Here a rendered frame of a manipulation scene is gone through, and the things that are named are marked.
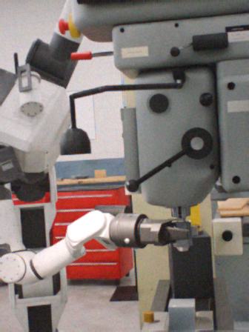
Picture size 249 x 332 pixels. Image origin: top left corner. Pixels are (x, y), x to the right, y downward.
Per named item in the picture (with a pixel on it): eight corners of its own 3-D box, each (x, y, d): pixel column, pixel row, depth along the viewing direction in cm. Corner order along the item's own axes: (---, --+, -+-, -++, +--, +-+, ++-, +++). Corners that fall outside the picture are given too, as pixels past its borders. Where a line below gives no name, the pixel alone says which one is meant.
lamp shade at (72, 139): (55, 155, 137) (53, 129, 137) (83, 153, 141) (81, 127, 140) (67, 155, 131) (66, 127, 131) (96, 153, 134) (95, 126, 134)
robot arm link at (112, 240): (117, 239, 146) (79, 238, 152) (136, 255, 154) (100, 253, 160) (127, 198, 151) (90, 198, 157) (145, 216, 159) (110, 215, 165)
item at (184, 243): (172, 244, 146) (171, 224, 146) (191, 243, 146) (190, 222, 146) (173, 247, 142) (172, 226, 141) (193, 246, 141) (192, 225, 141)
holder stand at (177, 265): (174, 300, 177) (170, 234, 176) (170, 282, 199) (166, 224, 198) (214, 298, 176) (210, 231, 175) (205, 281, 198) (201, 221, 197)
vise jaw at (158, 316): (138, 350, 117) (138, 330, 117) (145, 330, 129) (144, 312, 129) (169, 350, 116) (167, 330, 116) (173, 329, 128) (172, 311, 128)
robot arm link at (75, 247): (105, 224, 149) (62, 250, 151) (122, 238, 155) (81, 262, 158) (98, 204, 153) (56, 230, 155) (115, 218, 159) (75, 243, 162)
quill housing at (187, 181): (138, 210, 134) (130, 70, 133) (147, 201, 155) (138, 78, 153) (223, 206, 132) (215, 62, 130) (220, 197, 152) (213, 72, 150)
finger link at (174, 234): (189, 241, 140) (166, 240, 143) (188, 227, 140) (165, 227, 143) (187, 241, 139) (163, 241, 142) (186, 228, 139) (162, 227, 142)
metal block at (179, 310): (170, 336, 119) (167, 307, 119) (171, 327, 125) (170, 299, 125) (196, 336, 118) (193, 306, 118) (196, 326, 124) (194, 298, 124)
